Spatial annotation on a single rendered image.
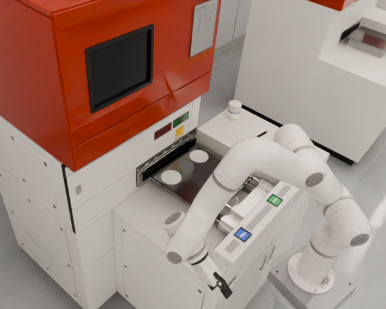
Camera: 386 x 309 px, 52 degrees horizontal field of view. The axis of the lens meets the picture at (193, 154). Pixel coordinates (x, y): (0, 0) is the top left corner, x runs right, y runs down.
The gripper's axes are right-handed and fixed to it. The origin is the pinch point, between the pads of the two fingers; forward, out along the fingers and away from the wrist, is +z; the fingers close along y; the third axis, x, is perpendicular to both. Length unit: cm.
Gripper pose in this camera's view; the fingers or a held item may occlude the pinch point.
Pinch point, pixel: (220, 289)
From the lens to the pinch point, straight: 143.6
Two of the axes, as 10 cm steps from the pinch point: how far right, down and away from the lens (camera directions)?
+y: 4.7, 0.0, -8.8
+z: 5.1, 8.2, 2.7
